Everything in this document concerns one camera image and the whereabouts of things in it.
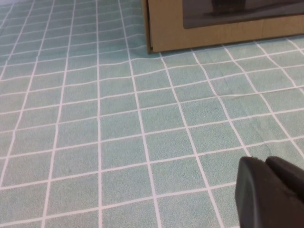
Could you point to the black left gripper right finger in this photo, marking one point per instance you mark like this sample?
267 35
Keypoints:
289 175

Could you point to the brown cardboard drawer with window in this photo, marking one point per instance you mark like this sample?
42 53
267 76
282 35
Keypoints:
213 38

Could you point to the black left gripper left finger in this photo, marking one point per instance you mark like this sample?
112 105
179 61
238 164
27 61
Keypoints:
261 202

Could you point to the brown cardboard outer sleeve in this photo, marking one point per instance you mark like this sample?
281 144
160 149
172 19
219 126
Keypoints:
145 23

